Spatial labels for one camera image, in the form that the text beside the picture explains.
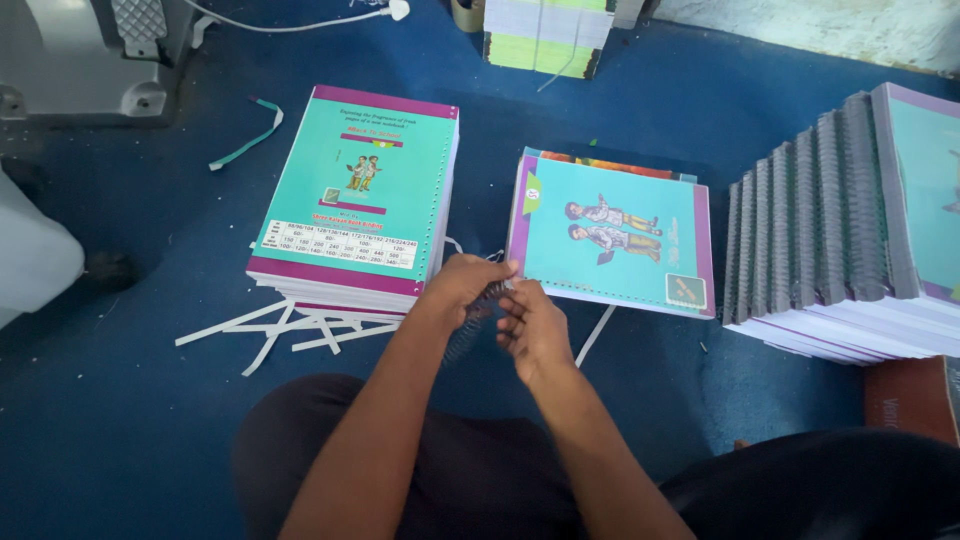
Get row of spiral-bound teal notebooks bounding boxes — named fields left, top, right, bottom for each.
left=722, top=82, right=960, bottom=367

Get stack of unbound teal notebooks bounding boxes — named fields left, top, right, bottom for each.
left=246, top=84, right=460, bottom=324

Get grey spiral binding coil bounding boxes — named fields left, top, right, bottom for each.
left=442, top=279, right=517, bottom=367

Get grey binding machine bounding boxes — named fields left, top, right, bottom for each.
left=0, top=0, right=219, bottom=129

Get notebook with orange cover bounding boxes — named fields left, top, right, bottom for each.
left=523, top=147, right=699, bottom=185

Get brown cardboard box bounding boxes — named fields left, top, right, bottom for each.
left=864, top=355, right=960, bottom=448

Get pile of white paper strips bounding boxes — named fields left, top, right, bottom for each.
left=174, top=298, right=402, bottom=378

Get stack of green-edged paper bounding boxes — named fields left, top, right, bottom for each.
left=482, top=0, right=620, bottom=81

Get person's right hand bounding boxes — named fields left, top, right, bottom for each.
left=495, top=278, right=577, bottom=390

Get white power cable with plug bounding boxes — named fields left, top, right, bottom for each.
left=183, top=0, right=411, bottom=35

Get tan tape roll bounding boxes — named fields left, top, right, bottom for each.
left=450, top=0, right=486, bottom=33

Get person's left hand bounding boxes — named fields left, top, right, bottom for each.
left=419, top=253, right=520, bottom=332

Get teal and white paper strip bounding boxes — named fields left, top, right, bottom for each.
left=208, top=97, right=285, bottom=172

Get person's black trousers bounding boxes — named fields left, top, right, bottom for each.
left=231, top=373, right=960, bottom=540

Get teal notebook with punched edge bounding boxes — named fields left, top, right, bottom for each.
left=507, top=153, right=716, bottom=320

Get white plastic object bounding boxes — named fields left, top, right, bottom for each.
left=0, top=168, right=86, bottom=330

